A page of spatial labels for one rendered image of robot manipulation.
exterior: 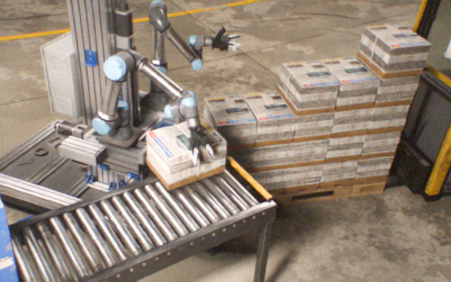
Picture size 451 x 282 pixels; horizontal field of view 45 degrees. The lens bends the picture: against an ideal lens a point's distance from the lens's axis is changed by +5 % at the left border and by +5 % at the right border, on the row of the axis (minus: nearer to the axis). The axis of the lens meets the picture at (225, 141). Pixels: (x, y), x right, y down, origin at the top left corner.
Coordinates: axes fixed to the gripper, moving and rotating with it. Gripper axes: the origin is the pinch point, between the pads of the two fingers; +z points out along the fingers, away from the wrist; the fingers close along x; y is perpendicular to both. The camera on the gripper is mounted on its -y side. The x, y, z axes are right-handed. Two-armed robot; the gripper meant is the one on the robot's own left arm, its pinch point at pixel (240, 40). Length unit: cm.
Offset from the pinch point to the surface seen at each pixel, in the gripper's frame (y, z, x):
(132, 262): 21, -60, 167
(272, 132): 47, 24, 43
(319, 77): 14, 55, 22
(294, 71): 15.2, 38.9, 13.5
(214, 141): 7, -20, 96
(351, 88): 18, 76, 27
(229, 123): 35, -8, 48
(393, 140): 68, 121, 25
